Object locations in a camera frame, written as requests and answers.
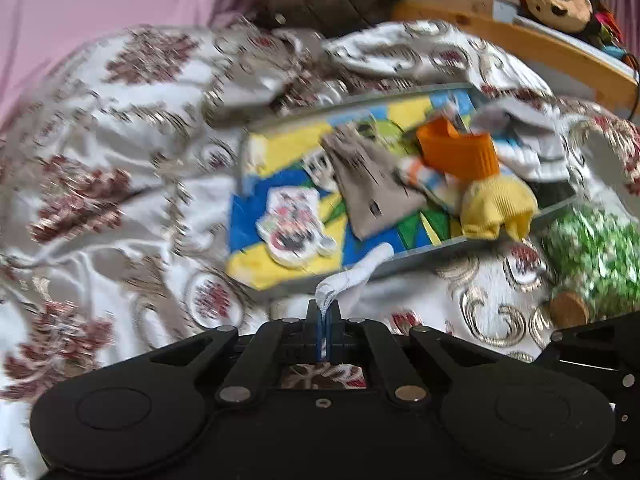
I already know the pink sheet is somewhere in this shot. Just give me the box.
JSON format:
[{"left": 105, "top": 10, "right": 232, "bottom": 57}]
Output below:
[{"left": 1, "top": 0, "right": 260, "bottom": 122}]

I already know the white quilted cloth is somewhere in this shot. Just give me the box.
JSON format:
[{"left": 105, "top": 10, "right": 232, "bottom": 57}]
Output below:
[{"left": 469, "top": 96, "right": 570, "bottom": 183}]

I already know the mouse plush toy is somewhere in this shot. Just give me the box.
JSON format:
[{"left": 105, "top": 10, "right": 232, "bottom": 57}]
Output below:
[{"left": 520, "top": 0, "right": 627, "bottom": 60}]

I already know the striped yellow knit sock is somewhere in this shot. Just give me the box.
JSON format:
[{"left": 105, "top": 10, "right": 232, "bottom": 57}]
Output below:
[{"left": 397, "top": 155, "right": 540, "bottom": 242}]

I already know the orange ribbed cup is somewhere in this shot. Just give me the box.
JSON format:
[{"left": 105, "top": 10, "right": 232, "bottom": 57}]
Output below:
[{"left": 416, "top": 116, "right": 500, "bottom": 183}]

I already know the cartoon character small pouch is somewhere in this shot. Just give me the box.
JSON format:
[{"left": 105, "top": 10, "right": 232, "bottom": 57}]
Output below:
[{"left": 256, "top": 186, "right": 337, "bottom": 269}]

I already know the floral satin bedspread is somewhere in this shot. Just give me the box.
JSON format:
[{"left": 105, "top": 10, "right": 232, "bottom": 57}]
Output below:
[{"left": 1, "top": 21, "right": 639, "bottom": 479}]

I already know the wooden bed frame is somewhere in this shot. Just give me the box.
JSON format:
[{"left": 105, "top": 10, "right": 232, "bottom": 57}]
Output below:
[{"left": 391, "top": 1, "right": 640, "bottom": 114}]

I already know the grey drawstring pouch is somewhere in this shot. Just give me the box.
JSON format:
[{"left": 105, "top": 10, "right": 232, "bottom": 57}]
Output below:
[{"left": 320, "top": 125, "right": 426, "bottom": 240}]

